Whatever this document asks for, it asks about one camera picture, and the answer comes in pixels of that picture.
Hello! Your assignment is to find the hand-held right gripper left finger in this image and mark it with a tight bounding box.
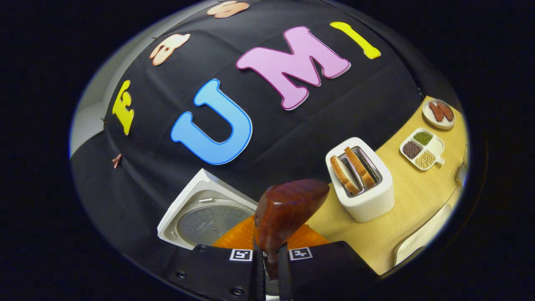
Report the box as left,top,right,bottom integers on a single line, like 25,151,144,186
167,215,266,301

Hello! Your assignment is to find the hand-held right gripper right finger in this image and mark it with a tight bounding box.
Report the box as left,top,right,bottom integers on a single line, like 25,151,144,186
278,224,379,301

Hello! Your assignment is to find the white rice cooker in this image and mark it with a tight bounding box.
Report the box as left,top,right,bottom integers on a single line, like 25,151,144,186
157,168,259,250

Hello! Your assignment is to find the brown wooden spoon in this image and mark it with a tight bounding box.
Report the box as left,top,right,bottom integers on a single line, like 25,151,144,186
254,179,331,281

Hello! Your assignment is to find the white toaster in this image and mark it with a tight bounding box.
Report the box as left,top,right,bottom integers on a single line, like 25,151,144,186
325,137,395,223

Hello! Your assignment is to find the toasted bread slice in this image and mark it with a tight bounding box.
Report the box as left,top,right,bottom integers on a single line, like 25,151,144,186
330,155,361,196
344,147,376,188

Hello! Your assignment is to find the black backdrop cloth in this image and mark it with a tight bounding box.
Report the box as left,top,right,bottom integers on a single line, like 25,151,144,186
70,0,460,268

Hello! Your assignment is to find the white divided grain dish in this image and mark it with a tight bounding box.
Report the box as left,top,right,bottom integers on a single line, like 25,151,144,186
400,128,445,171

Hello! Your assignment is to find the white round plate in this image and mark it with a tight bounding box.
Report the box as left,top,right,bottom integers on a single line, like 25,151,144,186
422,99,455,130

